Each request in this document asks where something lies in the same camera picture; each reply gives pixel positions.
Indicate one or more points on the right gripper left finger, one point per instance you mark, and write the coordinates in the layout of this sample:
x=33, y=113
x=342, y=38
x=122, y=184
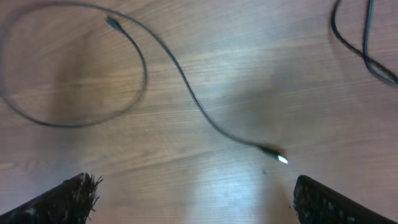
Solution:
x=71, y=202

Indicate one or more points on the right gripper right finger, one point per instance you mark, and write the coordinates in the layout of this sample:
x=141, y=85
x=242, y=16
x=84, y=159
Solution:
x=315, y=203

